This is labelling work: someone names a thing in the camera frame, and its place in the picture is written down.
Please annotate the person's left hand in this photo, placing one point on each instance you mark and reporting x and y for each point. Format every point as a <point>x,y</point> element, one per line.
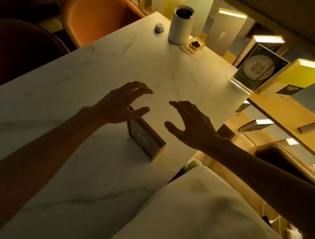
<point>115,107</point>

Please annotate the person's right hand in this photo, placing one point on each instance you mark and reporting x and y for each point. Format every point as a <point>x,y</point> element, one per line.
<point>196,130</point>

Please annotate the person's right thumb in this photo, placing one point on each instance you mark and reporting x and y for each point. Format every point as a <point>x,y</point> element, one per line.
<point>173,128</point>

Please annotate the person's left thumb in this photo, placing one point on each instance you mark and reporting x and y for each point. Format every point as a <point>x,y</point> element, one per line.
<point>139,112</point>

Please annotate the person's left middle finger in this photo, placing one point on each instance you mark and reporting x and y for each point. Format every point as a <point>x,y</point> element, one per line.
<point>137,84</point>

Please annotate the person's left forearm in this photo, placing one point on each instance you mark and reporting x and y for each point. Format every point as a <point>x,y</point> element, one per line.
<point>41,160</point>

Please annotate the person's right forearm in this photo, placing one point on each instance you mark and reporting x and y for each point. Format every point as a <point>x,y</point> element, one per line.
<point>265,182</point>

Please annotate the dark framed table sign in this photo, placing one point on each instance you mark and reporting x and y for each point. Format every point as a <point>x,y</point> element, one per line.
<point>145,137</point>

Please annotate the small white call button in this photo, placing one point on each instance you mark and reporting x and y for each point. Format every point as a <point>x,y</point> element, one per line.
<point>159,27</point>

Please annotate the clear glass ashtray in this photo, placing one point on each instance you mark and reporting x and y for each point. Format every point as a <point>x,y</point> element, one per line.
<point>195,45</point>

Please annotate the white cylindrical container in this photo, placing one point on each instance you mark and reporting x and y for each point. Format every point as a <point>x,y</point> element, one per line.
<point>179,27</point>

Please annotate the grey flat book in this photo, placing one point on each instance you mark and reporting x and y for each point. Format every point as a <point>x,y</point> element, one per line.
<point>242,107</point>
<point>254,125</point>
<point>307,128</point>
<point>288,142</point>

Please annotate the orange chair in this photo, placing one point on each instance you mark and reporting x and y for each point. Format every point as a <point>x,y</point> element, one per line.
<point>98,19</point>

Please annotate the white tall book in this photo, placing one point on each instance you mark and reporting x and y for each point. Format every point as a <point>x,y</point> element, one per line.
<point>225,32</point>

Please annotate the red spine book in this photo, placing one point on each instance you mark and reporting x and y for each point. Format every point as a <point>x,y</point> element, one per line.
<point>246,53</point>

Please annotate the clear acrylic sign holder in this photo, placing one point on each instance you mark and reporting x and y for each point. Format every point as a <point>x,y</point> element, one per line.
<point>259,67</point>

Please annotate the wooden bookshelf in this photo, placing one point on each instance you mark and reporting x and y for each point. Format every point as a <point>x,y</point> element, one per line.
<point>285,115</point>

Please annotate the dark brown chair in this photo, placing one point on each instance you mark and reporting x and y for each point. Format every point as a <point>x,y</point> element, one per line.
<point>27,51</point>

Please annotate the yellow cover book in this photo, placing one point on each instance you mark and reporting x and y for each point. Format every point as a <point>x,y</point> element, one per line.
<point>295,76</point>

